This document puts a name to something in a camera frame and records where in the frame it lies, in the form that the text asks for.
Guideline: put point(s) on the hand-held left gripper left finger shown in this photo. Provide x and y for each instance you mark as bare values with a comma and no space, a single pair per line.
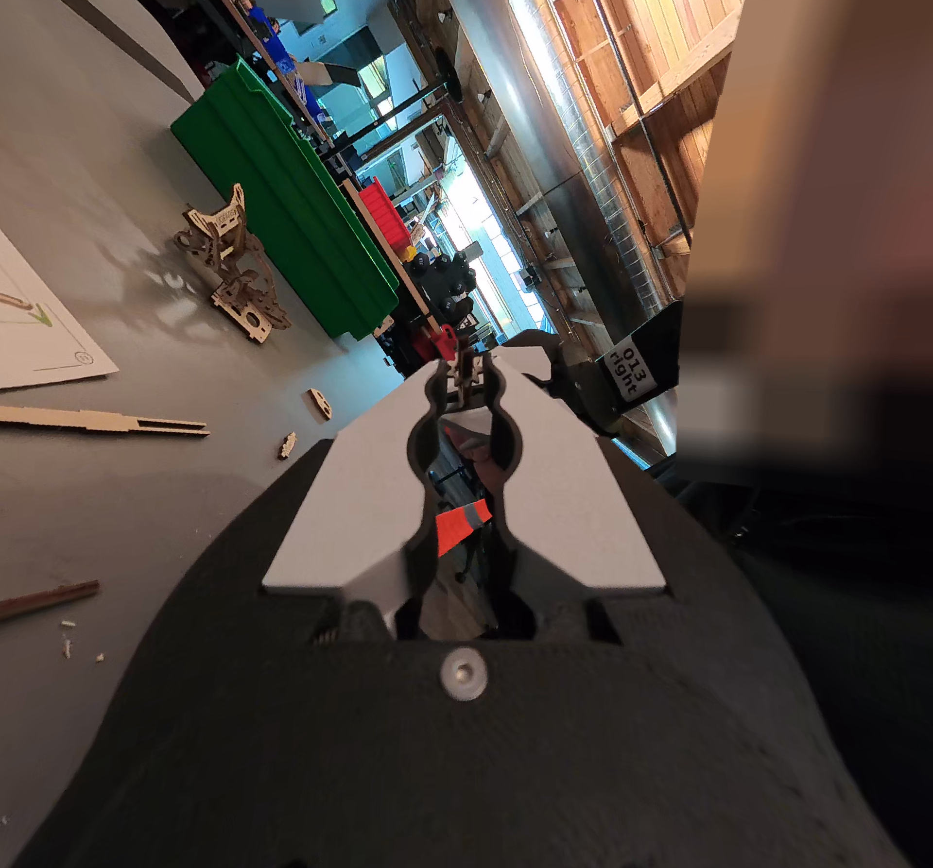
350,518

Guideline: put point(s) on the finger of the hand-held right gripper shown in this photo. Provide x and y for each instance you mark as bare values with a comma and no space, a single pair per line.
526,364
474,421

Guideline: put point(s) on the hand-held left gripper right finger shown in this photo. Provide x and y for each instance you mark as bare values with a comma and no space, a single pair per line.
576,518

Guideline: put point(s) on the small wooden gear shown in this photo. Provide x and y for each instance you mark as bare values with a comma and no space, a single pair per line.
466,380

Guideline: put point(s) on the partly built wooden model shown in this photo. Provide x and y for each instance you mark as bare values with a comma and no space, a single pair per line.
251,311

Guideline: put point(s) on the small red object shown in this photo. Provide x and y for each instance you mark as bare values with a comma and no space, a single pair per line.
443,340

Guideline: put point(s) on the small toothed wooden part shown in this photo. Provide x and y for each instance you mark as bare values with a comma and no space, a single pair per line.
288,445

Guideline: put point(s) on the orange high-visibility vest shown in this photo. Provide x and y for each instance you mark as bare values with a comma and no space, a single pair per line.
459,525

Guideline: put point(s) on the cluster of black weights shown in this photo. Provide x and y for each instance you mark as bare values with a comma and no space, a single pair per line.
444,278

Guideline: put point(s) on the small oval wooden part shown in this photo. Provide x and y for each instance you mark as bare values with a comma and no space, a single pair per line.
318,404

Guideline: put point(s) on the red plastic bin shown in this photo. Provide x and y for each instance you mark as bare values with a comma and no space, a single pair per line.
383,212

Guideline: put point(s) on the green plastic bin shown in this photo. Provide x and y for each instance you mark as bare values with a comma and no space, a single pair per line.
291,212

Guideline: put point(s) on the slotted wooden strip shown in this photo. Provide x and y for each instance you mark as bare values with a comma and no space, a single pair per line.
87,418

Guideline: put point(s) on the black pole stand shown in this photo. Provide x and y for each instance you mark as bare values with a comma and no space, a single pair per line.
448,74

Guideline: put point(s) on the dark wooden stick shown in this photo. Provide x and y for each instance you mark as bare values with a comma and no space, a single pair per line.
51,598

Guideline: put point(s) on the pale wood splinters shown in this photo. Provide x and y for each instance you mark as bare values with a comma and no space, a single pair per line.
67,646

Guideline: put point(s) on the folded instruction booklet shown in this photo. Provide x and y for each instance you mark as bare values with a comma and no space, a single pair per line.
36,329

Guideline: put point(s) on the silver ventilation duct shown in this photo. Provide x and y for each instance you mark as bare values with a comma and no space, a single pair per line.
554,117

